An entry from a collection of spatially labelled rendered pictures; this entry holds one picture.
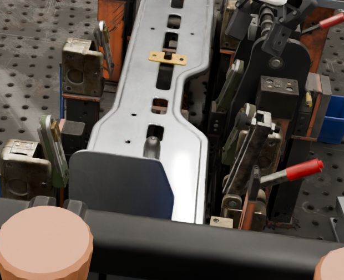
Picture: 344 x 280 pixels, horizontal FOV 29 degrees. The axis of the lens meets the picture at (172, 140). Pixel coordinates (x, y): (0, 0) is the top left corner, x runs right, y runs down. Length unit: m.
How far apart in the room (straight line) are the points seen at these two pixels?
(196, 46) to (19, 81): 0.59
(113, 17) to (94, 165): 1.11
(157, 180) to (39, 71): 1.28
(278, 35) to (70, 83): 0.65
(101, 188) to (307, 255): 0.42
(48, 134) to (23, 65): 0.90
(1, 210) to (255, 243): 0.12
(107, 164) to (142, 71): 0.74
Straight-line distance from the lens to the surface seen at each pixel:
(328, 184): 1.70
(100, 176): 0.71
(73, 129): 1.27
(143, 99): 1.34
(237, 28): 0.98
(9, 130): 1.73
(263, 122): 0.97
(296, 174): 1.03
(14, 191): 1.19
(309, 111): 1.35
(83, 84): 1.44
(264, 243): 0.33
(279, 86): 1.23
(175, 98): 1.35
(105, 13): 1.78
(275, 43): 0.90
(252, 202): 0.93
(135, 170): 0.69
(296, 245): 0.33
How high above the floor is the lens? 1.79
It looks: 39 degrees down
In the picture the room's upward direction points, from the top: 8 degrees clockwise
